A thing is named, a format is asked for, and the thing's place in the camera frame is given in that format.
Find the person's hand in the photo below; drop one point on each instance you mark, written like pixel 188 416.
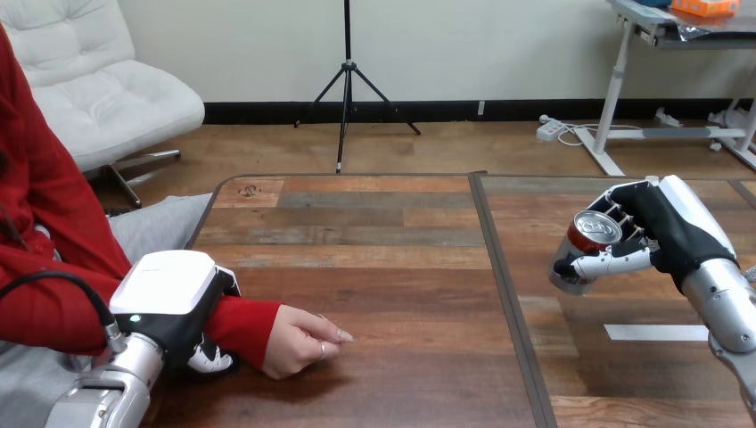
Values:
pixel 298 345

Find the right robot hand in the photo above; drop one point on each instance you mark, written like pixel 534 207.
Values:
pixel 667 224

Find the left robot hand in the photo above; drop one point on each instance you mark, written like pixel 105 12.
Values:
pixel 165 289

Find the red and white drink can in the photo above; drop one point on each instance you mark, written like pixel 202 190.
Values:
pixel 582 248

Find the person's forearm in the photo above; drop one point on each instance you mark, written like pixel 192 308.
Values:
pixel 236 328

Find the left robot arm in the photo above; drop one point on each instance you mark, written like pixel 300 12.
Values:
pixel 109 384

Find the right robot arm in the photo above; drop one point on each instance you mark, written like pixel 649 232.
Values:
pixel 723 313

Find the person's body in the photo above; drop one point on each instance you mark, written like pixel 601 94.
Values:
pixel 53 195

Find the white desk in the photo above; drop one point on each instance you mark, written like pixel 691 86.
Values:
pixel 661 88

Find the white power strip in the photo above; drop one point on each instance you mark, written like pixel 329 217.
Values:
pixel 549 128

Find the white cushioned chair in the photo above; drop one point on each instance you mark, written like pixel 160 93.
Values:
pixel 100 94

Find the orange thing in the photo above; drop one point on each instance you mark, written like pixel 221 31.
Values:
pixel 706 7

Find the black tripod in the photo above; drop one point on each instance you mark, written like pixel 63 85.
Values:
pixel 348 88

